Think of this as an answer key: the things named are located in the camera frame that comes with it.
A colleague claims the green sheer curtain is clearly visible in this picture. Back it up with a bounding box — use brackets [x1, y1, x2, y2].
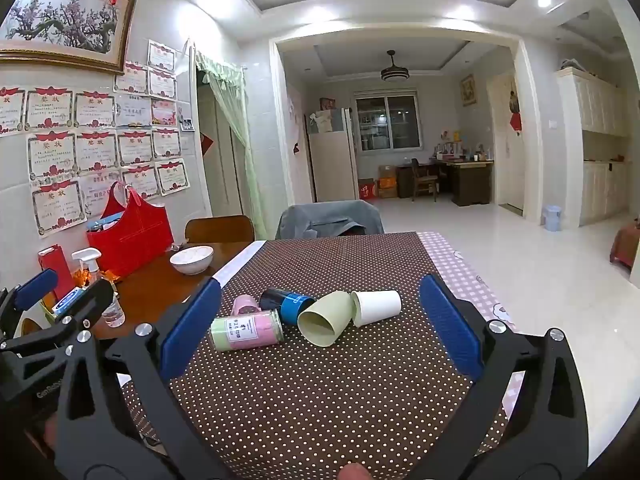
[195, 50, 268, 241]

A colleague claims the framed blossom painting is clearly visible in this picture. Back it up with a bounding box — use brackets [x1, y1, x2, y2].
[0, 0, 139, 75]

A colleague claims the brown polka dot tablecloth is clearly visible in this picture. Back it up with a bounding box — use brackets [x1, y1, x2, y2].
[120, 231, 521, 480]

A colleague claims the window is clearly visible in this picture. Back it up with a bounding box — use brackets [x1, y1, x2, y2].
[353, 90, 424, 151]

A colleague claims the white spray bottle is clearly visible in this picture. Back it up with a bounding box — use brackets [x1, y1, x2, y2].
[71, 248, 103, 287]

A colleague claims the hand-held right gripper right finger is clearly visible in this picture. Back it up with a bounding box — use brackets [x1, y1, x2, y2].
[415, 274, 589, 480]

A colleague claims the pale green cup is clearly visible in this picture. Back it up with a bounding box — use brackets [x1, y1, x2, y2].
[297, 291, 357, 348]

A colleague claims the dark blue cup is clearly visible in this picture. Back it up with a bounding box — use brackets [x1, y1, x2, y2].
[259, 288, 317, 326]

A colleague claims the clear drinking glass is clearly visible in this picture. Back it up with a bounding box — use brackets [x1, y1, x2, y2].
[101, 292, 126, 328]

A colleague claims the white tall cabinet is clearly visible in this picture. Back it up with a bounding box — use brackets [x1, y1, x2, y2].
[555, 67, 634, 229]

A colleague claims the white door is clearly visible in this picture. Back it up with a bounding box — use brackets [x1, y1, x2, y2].
[487, 72, 527, 209]

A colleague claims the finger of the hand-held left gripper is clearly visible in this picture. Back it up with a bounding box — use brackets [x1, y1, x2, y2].
[0, 268, 59, 336]
[0, 278, 115, 376]

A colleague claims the dark wooden chair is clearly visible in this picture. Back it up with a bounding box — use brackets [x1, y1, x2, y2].
[410, 158, 439, 203]

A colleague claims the group of wall certificates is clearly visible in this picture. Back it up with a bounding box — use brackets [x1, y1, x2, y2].
[0, 39, 193, 239]

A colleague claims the white refrigerator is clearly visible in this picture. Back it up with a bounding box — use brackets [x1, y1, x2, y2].
[306, 107, 359, 204]

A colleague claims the blue and white packet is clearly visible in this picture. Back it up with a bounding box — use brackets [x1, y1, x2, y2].
[51, 287, 94, 319]

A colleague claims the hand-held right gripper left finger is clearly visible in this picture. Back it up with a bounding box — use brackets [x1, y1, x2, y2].
[55, 278, 236, 480]

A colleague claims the grey jacket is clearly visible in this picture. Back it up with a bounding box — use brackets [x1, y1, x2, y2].
[275, 199, 386, 240]

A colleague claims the white bowl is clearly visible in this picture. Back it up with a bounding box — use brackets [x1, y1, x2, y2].
[169, 246, 215, 276]

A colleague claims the white paper cup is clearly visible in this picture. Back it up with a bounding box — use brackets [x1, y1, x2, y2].
[350, 289, 403, 327]

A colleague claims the brown cardboard box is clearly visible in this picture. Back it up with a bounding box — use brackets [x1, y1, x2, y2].
[377, 165, 399, 199]

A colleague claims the pink and green labelled jar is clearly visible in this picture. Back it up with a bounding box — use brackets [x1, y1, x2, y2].
[210, 309, 285, 352]

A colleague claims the red tote bag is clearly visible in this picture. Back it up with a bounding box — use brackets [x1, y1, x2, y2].
[86, 181, 175, 279]

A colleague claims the dark wooden desk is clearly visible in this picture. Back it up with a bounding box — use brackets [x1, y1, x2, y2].
[432, 157, 496, 206]

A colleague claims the ceiling fan lamp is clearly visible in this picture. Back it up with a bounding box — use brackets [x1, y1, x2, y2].
[380, 50, 411, 83]

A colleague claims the pink cup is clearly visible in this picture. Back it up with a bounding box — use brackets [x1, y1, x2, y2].
[233, 294, 261, 317]

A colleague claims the red stool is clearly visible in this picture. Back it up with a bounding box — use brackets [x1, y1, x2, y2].
[609, 223, 640, 274]

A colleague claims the wooden dining chair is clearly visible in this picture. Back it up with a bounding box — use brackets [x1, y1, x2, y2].
[184, 215, 256, 244]

